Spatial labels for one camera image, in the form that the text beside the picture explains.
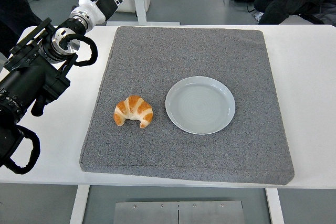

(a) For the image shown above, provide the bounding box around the orange croissant bread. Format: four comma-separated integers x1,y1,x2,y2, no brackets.
113,94,154,129

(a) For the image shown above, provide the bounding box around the pale grey round plate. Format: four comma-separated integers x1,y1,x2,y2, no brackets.
165,76,236,135

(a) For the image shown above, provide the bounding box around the grey speckled mat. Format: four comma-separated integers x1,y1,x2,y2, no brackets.
79,26,295,186

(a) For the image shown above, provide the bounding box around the white table leg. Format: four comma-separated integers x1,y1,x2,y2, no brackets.
265,188,286,224
69,185,90,224

